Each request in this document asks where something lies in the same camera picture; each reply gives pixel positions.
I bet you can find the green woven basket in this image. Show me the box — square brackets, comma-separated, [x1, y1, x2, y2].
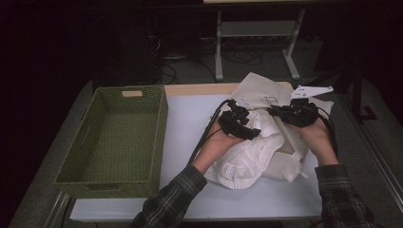
[53, 85, 169, 200]

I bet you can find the black floor cable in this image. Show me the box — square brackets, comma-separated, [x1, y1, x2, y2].
[221, 48, 264, 67]

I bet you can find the white garment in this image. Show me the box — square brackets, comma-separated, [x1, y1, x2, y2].
[203, 108, 286, 191]

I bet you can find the person's left hand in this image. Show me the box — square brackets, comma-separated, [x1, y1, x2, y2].
[191, 122, 245, 175]

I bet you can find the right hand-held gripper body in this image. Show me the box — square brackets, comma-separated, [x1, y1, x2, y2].
[283, 85, 335, 128]

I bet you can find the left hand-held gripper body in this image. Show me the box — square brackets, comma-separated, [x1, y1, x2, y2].
[218, 99, 251, 137]

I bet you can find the short aluminium rail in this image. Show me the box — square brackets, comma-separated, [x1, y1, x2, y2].
[44, 191, 72, 228]

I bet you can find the person's right hand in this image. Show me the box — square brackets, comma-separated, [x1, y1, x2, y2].
[293, 119, 339, 167]

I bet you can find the long aluminium rail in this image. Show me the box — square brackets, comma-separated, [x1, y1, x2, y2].
[338, 91, 403, 207]

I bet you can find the black metal stand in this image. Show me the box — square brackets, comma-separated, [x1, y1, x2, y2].
[332, 63, 378, 123]

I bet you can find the cream mesh laundry bag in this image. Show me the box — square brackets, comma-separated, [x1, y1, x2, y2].
[202, 71, 336, 184]

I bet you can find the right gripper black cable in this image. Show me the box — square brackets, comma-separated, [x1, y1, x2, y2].
[317, 105, 339, 156]

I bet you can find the white metal desk frame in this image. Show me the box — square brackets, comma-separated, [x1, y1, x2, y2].
[214, 9, 307, 82]

